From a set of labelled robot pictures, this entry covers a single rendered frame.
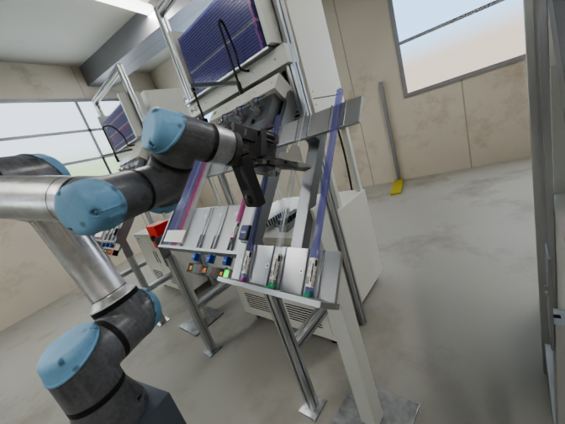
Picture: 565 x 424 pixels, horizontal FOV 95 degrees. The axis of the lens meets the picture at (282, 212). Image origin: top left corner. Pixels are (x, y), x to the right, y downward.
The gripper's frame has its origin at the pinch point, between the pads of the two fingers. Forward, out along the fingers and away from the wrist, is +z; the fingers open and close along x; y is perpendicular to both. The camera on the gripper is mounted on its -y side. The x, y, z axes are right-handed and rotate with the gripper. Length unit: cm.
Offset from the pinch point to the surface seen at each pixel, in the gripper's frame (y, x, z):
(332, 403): -85, 16, 43
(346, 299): -36.1, -3.0, 21.6
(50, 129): 119, 424, -24
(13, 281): -79, 400, -48
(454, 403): -76, -22, 61
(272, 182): 2.6, 25.2, 17.0
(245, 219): -11.4, 31.5, 9.0
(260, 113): 33, 34, 18
